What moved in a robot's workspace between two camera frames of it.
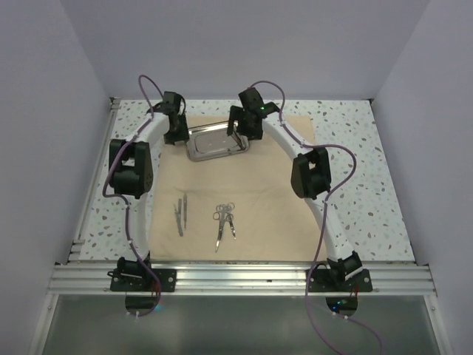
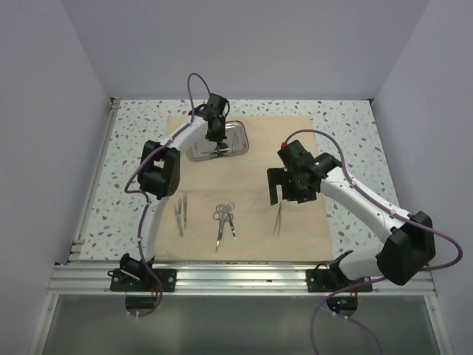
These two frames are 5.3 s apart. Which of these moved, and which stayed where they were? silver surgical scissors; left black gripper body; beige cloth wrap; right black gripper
Moved: left black gripper body; right black gripper
Stayed: beige cloth wrap; silver surgical scissors
